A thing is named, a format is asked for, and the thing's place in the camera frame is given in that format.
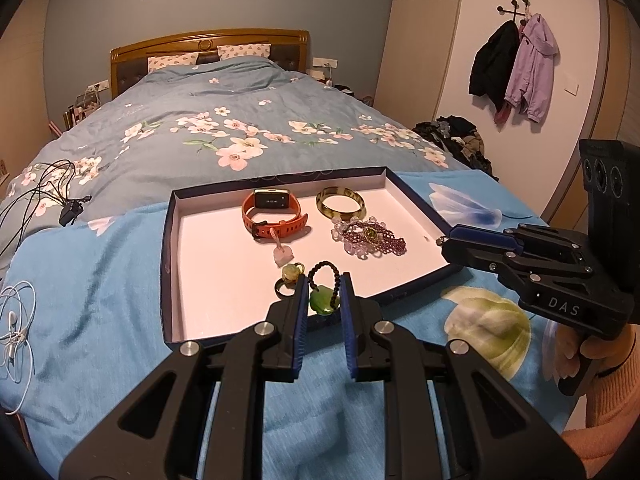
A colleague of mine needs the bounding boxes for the light blue printed blanket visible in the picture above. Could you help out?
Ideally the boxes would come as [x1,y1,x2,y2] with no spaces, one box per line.
[10,170,586,480]

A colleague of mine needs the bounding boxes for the white earphones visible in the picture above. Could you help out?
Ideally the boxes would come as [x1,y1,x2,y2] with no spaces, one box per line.
[0,280,38,416]

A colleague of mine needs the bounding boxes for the purple bead bracelet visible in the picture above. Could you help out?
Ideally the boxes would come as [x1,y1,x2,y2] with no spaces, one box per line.
[331,216,408,258]

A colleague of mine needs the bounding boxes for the pink charm with string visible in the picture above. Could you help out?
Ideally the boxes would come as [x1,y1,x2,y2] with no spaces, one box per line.
[269,227,296,266]

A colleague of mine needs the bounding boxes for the person's right hand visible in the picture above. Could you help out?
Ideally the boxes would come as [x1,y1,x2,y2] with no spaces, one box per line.
[555,326,640,383]

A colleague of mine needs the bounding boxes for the black cable bundle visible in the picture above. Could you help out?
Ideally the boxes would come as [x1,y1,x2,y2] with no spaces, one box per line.
[0,160,93,231]

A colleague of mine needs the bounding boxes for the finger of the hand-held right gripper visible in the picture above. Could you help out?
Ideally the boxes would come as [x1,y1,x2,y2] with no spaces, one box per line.
[441,239,592,302]
[449,224,587,262]

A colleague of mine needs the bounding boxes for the wall coat hooks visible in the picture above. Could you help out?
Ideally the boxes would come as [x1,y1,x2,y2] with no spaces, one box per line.
[497,0,534,25]

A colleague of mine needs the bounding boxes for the dark blue tray box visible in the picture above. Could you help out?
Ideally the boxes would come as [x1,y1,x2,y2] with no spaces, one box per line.
[161,166,463,356]

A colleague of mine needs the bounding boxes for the purple hanging jacket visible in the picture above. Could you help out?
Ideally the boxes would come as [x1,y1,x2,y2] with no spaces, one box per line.
[504,14,558,123]

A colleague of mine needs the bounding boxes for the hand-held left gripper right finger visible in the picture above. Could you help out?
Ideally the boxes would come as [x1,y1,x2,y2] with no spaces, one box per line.
[341,275,583,480]

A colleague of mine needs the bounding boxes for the beige door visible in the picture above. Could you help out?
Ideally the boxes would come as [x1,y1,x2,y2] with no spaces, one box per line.
[545,0,640,226]

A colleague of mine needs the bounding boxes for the floral blue duvet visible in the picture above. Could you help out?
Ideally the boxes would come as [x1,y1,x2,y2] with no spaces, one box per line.
[0,57,496,271]

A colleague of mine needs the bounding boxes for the beige wardrobe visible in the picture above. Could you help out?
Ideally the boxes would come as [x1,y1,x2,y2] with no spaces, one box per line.
[375,0,463,117]

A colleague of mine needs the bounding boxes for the dark clothes pile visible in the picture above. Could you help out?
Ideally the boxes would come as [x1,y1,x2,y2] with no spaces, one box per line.
[412,115,497,177]

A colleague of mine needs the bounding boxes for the green bangle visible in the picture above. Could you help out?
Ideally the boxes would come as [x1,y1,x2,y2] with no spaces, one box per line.
[316,186,367,222]

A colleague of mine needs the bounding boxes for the yellow-green bead ring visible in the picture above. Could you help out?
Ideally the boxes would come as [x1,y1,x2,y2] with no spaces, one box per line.
[274,261,307,297]

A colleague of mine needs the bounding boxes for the wooden headboard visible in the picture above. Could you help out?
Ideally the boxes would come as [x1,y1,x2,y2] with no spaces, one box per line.
[110,29,312,98]

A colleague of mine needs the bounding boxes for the orange smartwatch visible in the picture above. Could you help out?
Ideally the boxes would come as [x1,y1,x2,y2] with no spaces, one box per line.
[241,187,309,241]

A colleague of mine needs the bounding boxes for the dotted white pillow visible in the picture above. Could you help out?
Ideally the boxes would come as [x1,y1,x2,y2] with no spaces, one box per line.
[216,43,272,61]
[147,52,200,73]

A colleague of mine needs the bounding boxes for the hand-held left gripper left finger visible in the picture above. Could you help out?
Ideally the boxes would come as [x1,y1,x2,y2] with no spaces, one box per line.
[59,276,309,480]

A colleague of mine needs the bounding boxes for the black hanging jacket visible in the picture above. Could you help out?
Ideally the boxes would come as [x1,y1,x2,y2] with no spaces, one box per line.
[468,20,521,113]

